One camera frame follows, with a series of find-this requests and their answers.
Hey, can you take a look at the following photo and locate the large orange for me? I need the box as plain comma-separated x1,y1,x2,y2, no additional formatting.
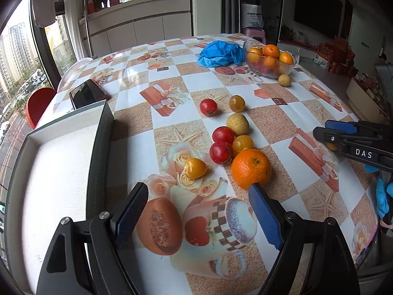
231,148,272,190

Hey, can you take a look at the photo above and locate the tan small longan fruit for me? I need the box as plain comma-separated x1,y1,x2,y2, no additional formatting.
325,142,338,152
278,75,292,87

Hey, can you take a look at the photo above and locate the yellow cherry tomato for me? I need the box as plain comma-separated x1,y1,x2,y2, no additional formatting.
232,135,254,155
228,95,246,113
184,158,208,180

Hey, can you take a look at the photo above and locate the red cherry tomato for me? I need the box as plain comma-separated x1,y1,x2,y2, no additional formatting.
212,126,236,145
199,99,218,117
209,141,233,165

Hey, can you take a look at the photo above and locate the tan round longan fruit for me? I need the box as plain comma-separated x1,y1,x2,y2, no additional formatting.
226,113,249,136

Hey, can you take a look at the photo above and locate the blue gloved right hand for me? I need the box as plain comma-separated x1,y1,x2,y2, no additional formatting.
365,165,392,221

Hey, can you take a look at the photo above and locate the shallow grey white box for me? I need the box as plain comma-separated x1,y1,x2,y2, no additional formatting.
4,101,114,294

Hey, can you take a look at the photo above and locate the orange in bowl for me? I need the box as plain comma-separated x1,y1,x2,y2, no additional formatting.
263,44,280,59
246,47,264,65
279,52,294,65

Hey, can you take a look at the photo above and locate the glass fruit bowl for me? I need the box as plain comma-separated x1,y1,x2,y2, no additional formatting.
242,41,296,79

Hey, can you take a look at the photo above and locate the patterned plastic tablecloth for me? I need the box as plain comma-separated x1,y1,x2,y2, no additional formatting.
41,34,378,294

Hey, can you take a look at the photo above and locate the pink plastic stool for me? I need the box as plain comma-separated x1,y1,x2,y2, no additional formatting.
242,27,267,44

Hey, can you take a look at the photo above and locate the black smartphone red case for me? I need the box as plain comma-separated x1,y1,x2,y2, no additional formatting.
69,79,110,109

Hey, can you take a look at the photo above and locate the crumpled blue glove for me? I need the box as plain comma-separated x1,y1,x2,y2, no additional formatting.
197,41,245,68

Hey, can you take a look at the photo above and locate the white carton box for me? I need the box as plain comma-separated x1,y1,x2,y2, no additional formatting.
240,3,264,29

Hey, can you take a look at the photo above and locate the red chair back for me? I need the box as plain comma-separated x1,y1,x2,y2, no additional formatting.
25,87,57,129

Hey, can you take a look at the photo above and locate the white patterned chair back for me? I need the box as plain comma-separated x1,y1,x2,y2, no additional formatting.
57,57,93,93

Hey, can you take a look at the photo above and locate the white sideboard cabinet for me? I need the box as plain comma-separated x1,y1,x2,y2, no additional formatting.
79,0,193,57

